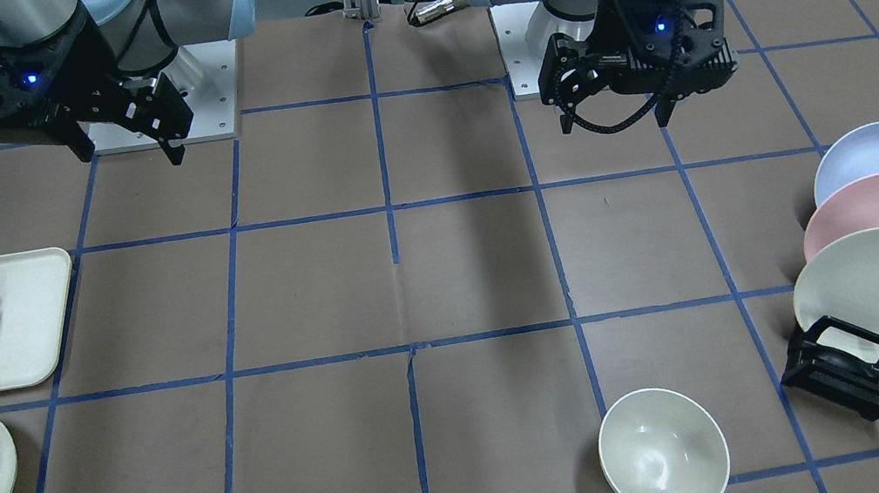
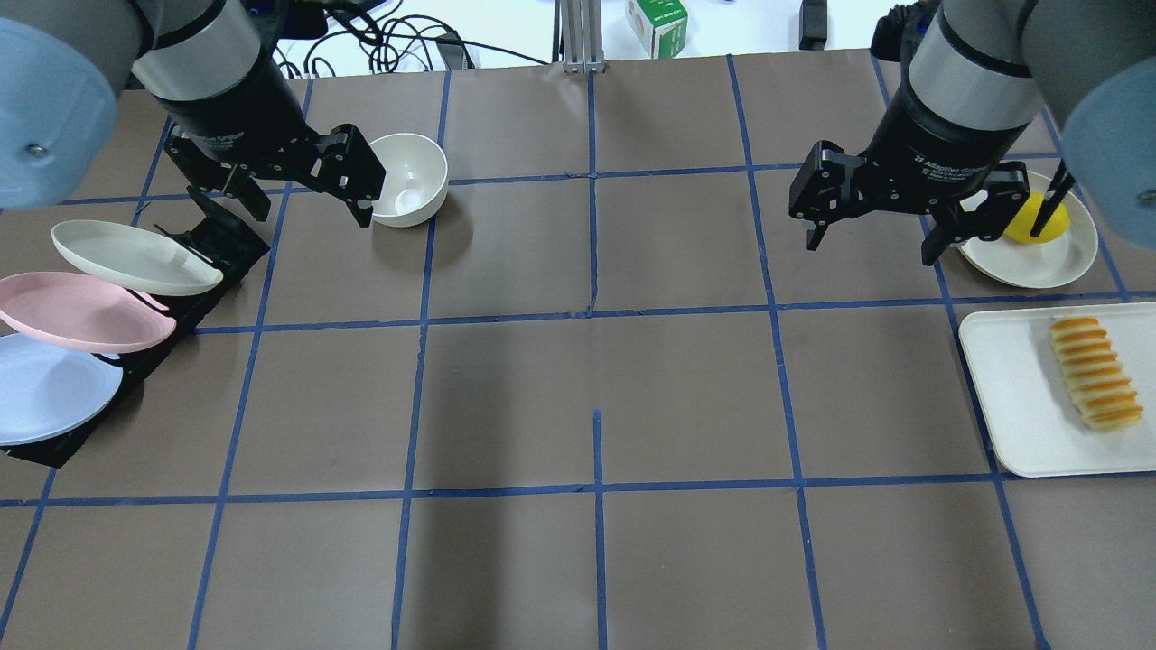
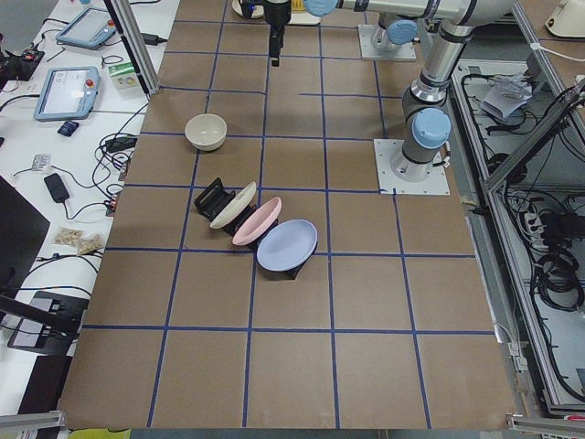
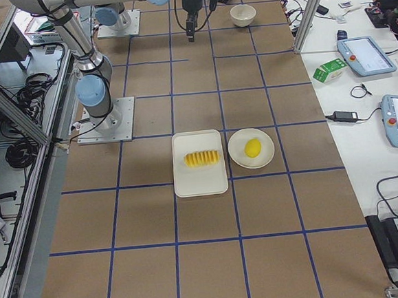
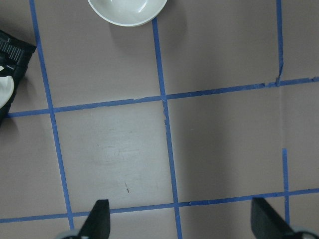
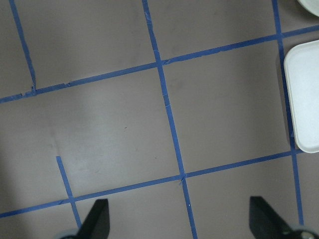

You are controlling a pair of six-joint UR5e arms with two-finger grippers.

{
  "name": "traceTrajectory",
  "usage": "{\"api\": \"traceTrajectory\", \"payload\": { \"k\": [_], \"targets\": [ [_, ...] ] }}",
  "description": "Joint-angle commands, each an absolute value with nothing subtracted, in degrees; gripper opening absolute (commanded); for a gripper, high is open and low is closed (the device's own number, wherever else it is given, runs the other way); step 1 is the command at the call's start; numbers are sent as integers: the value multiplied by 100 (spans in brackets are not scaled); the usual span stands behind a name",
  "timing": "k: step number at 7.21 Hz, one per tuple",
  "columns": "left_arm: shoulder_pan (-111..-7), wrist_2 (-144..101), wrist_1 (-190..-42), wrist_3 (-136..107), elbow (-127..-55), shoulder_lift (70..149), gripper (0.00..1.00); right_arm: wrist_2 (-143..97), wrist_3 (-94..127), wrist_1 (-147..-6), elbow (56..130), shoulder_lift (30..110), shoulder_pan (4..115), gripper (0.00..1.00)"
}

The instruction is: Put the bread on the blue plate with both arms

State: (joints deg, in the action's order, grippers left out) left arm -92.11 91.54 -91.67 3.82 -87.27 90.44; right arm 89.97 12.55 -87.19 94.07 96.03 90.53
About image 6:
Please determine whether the white rectangular tray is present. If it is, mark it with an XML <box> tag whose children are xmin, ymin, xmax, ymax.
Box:
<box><xmin>284</xmin><ymin>40</ymin><xmax>319</xmax><ymax>153</ymax></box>

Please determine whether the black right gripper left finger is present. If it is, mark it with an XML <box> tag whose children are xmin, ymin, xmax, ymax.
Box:
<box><xmin>77</xmin><ymin>199</ymin><xmax>110</xmax><ymax>239</ymax></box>

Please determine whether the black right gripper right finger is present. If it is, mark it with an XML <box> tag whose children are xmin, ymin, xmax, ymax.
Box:
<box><xmin>249</xmin><ymin>196</ymin><xmax>299</xmax><ymax>239</ymax></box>

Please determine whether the cream round plate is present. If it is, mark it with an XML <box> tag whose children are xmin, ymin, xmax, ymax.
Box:
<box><xmin>298</xmin><ymin>0</ymin><xmax>319</xmax><ymax>17</ymax></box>

